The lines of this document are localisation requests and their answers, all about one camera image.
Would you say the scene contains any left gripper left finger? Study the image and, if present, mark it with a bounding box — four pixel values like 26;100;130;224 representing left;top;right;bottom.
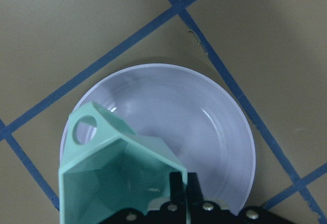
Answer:
169;172;186;206

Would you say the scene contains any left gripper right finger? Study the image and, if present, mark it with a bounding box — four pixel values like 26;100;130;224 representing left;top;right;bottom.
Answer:
188;172;204;206

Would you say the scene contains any mint green faceted cup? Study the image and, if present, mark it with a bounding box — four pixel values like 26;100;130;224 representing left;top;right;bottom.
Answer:
58;102;188;223

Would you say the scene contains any lilac plate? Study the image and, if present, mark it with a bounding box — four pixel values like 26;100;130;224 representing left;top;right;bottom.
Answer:
73;64;255;214

